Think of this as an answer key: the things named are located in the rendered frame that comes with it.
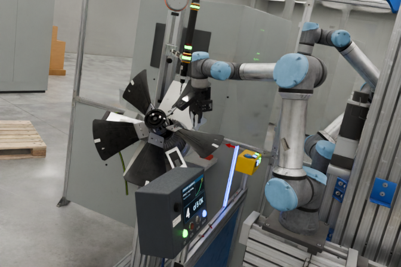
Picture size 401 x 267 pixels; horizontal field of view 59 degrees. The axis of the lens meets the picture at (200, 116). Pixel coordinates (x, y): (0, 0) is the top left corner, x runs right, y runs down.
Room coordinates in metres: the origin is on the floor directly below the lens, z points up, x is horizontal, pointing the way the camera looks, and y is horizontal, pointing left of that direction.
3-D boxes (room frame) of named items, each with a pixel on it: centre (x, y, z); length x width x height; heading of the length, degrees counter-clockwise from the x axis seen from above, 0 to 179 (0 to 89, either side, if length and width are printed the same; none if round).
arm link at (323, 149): (1.73, -0.65, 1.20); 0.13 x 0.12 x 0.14; 4
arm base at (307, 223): (1.27, -0.45, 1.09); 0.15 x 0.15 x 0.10
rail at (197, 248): (1.58, -0.18, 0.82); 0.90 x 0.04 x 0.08; 159
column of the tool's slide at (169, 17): (2.49, 0.30, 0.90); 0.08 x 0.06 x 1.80; 104
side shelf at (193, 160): (2.35, 0.04, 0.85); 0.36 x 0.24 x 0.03; 69
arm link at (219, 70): (1.52, -0.04, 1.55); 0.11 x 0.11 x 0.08; 45
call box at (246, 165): (1.95, -0.32, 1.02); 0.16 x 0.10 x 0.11; 159
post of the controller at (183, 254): (1.17, -0.03, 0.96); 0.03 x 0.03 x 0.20; 69
